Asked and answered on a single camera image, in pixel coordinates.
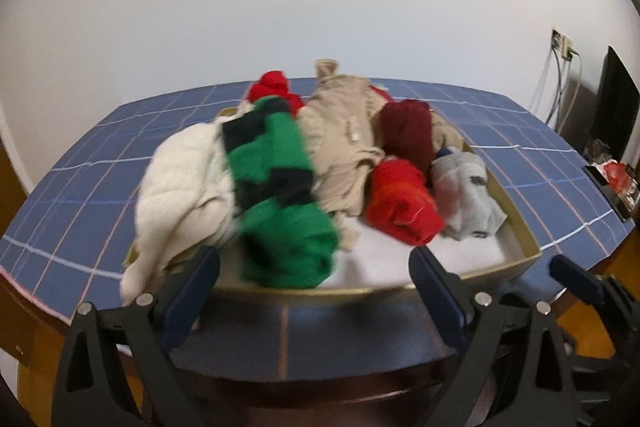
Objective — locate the cream white underwear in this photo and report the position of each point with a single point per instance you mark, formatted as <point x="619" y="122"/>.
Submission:
<point x="175" y="187"/>

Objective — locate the blue plaid tablecloth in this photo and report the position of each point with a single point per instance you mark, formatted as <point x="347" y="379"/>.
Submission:
<point x="525" y="147"/>

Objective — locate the black tray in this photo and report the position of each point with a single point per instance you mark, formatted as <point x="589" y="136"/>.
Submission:
<point x="612" y="202"/>

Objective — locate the bright red underwear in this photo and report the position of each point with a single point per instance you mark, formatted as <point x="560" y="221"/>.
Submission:
<point x="400" y="202"/>
<point x="270" y="87"/>

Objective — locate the dark wooden desk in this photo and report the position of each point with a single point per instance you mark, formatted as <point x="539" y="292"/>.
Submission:
<point x="325" y="394"/>

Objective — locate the green and black striped underwear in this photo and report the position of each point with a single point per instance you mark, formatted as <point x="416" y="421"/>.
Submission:
<point x="280" y="217"/>

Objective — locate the wooden door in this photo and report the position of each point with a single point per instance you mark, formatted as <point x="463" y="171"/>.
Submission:
<point x="7" y="172"/>

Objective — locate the black monitor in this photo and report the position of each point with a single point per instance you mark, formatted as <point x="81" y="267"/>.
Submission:
<point x="615" y="107"/>

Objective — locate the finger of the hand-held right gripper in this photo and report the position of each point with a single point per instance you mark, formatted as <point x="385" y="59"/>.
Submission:
<point x="575" y="277"/>

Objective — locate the maroon underwear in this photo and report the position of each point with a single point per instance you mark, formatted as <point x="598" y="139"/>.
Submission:
<point x="405" y="127"/>

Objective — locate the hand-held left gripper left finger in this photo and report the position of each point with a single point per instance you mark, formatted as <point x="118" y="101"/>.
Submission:
<point x="190" y="297"/>

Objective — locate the shallow cardboard tray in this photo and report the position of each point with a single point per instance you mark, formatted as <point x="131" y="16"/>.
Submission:
<point x="400" y="264"/>

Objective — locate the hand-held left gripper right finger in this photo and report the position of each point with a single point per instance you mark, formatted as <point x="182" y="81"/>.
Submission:
<point x="440" y="302"/>

